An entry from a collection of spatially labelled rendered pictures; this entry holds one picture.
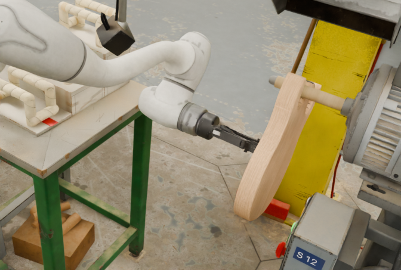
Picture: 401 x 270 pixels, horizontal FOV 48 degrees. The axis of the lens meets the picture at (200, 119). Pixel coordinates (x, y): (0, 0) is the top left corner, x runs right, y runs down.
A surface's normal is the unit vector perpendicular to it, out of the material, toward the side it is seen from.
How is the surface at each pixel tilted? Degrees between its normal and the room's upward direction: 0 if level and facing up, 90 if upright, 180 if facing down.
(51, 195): 90
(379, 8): 38
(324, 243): 0
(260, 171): 52
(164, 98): 46
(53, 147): 0
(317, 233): 0
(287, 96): 69
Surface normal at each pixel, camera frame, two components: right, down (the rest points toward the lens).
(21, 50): 0.43, 0.63
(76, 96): 0.85, 0.37
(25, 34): 0.69, 0.18
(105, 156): 0.12, -0.82
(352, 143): -0.50, 0.56
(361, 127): -0.45, 0.23
